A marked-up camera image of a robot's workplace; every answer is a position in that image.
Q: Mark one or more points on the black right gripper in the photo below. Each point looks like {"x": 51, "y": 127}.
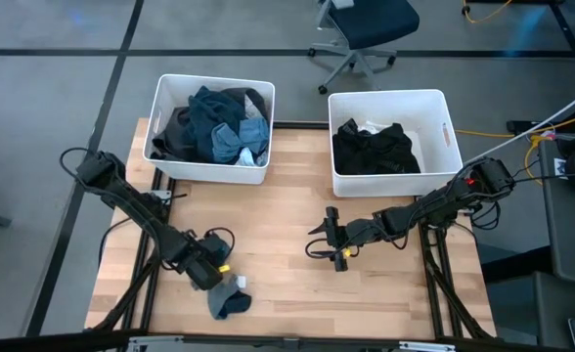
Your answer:
{"x": 339, "y": 234}

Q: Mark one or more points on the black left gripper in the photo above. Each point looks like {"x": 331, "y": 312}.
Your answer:
{"x": 219, "y": 251}

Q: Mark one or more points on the small white cloth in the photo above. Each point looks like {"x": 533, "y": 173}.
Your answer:
{"x": 241, "y": 281}

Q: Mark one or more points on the grey sock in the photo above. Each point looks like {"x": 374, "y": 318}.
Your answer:
{"x": 219, "y": 303}

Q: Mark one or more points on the navy sock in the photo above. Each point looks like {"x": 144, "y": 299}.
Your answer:
{"x": 238, "y": 304}

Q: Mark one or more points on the black Puma underwear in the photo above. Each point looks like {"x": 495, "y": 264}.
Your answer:
{"x": 395, "y": 151}
{"x": 348, "y": 146}

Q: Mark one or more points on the black garment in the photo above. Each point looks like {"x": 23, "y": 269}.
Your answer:
{"x": 170, "y": 139}

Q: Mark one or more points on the navy garment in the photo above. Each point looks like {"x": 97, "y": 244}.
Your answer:
{"x": 204, "y": 117}

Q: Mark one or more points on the dark grey trousers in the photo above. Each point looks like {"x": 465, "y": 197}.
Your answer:
{"x": 234, "y": 94}

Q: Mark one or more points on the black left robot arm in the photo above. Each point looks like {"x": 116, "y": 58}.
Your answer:
{"x": 136, "y": 210}

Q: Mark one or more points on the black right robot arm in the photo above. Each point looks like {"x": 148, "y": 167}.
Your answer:
{"x": 439, "y": 205}

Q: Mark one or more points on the white perforated plastic basket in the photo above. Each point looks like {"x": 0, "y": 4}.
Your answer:
{"x": 429, "y": 112}
{"x": 170, "y": 88}

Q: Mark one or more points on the dark blue office chair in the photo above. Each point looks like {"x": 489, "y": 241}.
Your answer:
{"x": 370, "y": 19}

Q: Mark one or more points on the black power strip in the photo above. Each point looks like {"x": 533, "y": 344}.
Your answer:
{"x": 527, "y": 128}

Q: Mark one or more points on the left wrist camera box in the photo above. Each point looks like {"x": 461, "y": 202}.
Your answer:
{"x": 204, "y": 276}

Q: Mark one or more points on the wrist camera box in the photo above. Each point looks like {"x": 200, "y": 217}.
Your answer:
{"x": 204, "y": 276}
{"x": 363, "y": 231}

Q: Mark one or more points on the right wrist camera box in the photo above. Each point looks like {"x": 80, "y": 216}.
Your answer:
{"x": 363, "y": 231}

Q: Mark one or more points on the black table rail with brackets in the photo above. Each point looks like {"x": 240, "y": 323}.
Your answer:
{"x": 287, "y": 343}

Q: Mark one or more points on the black desk leg frame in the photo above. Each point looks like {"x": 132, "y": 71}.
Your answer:
{"x": 573, "y": 44}

